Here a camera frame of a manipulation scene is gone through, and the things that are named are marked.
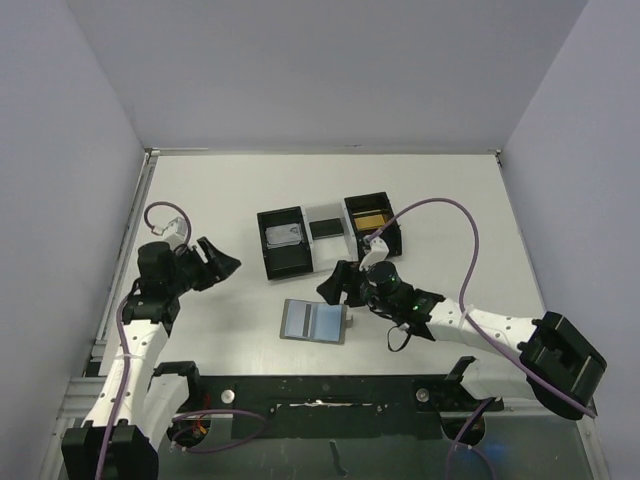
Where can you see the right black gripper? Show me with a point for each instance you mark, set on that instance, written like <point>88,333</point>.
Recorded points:
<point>351,285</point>

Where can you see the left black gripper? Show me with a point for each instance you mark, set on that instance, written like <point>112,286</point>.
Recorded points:
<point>201,267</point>

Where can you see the grey leather card holder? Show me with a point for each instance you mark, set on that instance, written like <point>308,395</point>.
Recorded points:
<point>315,322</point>

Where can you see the black white three-bin tray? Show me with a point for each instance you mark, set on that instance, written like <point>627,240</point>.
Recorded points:
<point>305,239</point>

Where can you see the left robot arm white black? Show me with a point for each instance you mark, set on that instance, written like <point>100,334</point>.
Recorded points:
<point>120,436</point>

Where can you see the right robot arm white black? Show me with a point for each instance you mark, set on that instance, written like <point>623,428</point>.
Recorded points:
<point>554,362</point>

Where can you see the black card in middle bin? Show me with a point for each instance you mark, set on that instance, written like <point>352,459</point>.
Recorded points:
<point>327,228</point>

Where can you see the silver card in left bin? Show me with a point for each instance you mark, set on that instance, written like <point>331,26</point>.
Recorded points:
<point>284,235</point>

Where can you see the gold card in right bin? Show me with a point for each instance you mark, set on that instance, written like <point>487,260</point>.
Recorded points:
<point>370,220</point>

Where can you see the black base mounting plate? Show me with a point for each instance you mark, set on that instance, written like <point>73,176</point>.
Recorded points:
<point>326,407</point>

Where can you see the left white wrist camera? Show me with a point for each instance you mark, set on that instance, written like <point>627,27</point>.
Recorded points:
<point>175,233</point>

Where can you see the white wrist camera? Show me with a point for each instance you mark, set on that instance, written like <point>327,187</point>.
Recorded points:
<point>378,252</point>
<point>175,233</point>

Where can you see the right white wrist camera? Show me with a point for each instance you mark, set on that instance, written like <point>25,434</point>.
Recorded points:
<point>378,252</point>

